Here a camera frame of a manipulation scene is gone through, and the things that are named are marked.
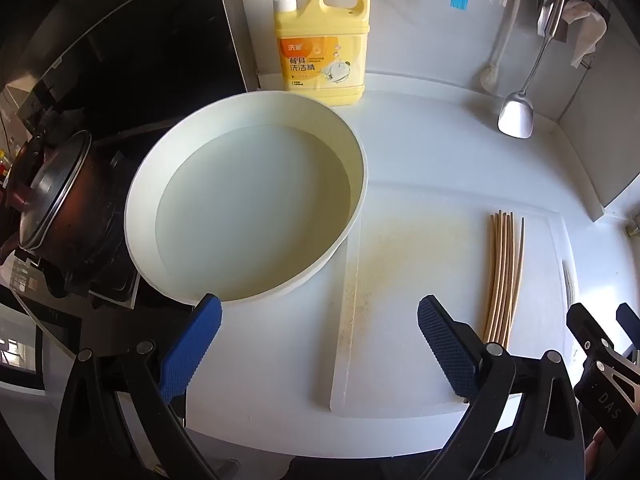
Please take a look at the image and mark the bundle of wooden chopsticks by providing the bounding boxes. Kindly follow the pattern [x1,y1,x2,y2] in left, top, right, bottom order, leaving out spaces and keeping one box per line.
[481,210,526,352]

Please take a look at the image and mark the hanging beige cloth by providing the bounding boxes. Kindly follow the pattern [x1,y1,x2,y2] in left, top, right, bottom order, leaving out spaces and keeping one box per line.
[562,0,609,69]

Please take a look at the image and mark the person's right hand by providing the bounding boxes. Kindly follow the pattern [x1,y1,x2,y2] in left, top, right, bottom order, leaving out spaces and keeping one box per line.
[585,428,606,480]

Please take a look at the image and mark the dark cooking pot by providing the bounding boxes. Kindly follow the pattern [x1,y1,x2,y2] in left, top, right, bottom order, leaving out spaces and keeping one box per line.
[7,130,129,287]

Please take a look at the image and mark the white long-handled dish brush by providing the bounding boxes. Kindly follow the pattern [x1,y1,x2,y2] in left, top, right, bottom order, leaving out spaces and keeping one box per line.
[479,0,524,94]

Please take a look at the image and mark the black gas stove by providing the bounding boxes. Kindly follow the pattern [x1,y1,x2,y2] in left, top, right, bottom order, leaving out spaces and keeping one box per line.
[0,240,142,312]

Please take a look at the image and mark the stainless steel spatula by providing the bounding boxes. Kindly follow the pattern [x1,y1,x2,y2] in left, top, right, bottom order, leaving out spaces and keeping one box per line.
[497,0,569,139]

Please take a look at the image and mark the glass pot lid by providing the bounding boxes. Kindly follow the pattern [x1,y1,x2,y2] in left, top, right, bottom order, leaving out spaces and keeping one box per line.
[17,130,94,252]

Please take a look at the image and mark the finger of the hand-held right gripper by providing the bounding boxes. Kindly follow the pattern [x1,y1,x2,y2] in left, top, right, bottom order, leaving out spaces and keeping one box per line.
[615,302,640,349]
[566,302,620,367]

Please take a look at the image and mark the hanging steel utensil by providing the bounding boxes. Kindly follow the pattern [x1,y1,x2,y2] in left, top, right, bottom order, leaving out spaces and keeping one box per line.
[534,0,559,39]

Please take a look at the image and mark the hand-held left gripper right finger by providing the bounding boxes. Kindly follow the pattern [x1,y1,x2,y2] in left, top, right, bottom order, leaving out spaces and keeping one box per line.
[416,294,587,480]

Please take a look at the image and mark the white plastic cutting board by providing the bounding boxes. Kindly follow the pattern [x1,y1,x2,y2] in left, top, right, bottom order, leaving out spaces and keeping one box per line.
[328,185,582,418]

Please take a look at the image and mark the yellow dish detergent bottle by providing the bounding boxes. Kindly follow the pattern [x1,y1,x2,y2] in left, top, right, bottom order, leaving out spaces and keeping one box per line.
[254,0,371,107]

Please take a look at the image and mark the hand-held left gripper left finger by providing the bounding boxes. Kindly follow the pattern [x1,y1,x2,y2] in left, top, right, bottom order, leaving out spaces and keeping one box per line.
[54,292,223,480]

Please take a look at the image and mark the white round plastic basin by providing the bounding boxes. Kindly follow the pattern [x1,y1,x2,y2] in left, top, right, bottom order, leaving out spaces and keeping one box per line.
[124,90,370,306]

